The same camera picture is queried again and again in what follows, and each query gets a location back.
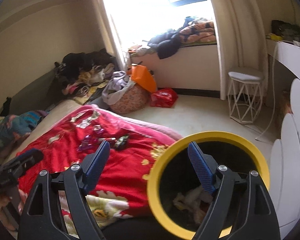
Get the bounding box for beige bed sheet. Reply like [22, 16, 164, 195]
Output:
[0, 100, 81, 164]

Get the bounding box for purple clear candy wrapper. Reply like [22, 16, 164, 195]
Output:
[77, 125, 105, 152]

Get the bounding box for floral laundry basket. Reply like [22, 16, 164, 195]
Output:
[110, 84, 150, 114]

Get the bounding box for lilac white clothes in basket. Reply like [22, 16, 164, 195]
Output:
[102, 71, 136, 105]

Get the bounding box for white wire frame stool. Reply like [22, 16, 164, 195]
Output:
[227, 67, 264, 125]

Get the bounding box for teal patterned garment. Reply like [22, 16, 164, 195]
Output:
[0, 110, 48, 152]

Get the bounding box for dark blue jacket on sill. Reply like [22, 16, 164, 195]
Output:
[147, 16, 195, 60]

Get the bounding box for white scalloped cabinet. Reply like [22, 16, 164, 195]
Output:
[269, 79, 300, 239]

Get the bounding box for window with dark frame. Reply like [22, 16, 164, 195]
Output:
[102, 0, 215, 48]

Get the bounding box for red plastic bag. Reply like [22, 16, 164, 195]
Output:
[150, 88, 178, 108]

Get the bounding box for white dressing table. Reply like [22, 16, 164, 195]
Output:
[266, 38, 300, 108]

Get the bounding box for red long snack wrapper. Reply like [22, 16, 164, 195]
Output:
[98, 137, 116, 142]

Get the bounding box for white cable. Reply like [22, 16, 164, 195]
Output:
[255, 45, 278, 142]

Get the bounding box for red floral blanket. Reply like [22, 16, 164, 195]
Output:
[19, 106, 181, 239]

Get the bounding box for person's hand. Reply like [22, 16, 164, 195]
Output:
[0, 189, 27, 231]

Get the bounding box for yellow rimmed black trash bin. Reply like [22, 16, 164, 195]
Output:
[147, 131, 270, 239]

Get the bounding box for dark green snack wrapper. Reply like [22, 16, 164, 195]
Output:
[113, 134, 129, 151]

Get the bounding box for pile of clothes on bed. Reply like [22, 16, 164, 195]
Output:
[55, 49, 118, 105]

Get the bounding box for orange patterned quilt on sill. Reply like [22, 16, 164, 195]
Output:
[179, 18, 216, 44]

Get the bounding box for orange paper bag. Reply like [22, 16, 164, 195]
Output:
[127, 64, 157, 93]

